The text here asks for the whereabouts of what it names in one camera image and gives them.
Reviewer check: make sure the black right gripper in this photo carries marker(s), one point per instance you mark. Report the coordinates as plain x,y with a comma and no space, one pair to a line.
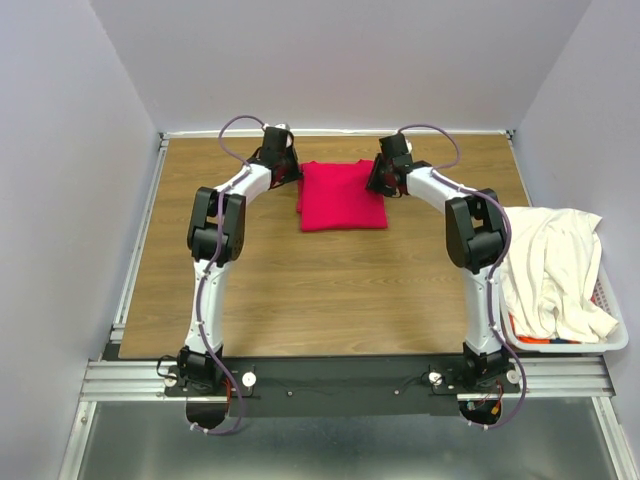
372,182

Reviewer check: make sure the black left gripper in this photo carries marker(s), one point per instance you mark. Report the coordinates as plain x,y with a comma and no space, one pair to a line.
294,173

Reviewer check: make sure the pink t-shirt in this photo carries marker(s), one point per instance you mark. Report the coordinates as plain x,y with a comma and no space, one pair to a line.
333,196

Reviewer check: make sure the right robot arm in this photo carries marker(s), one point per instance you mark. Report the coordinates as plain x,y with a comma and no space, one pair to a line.
477,237

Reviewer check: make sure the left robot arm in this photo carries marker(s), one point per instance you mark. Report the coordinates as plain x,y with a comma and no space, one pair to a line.
215,239

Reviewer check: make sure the cream white t-shirt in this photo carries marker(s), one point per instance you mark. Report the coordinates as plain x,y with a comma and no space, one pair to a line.
555,270

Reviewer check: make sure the orange garment in basket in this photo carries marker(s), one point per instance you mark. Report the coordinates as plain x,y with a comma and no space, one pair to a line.
546,341

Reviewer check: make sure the white laundry basket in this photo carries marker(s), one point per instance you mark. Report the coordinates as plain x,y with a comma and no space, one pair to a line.
610,330

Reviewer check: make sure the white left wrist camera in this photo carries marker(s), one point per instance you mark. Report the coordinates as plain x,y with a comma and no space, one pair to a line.
282,127

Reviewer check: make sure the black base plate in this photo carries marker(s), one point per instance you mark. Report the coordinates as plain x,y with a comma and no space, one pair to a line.
244,388

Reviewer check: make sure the aluminium table frame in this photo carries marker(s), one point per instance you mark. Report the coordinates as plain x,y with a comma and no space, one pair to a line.
292,294

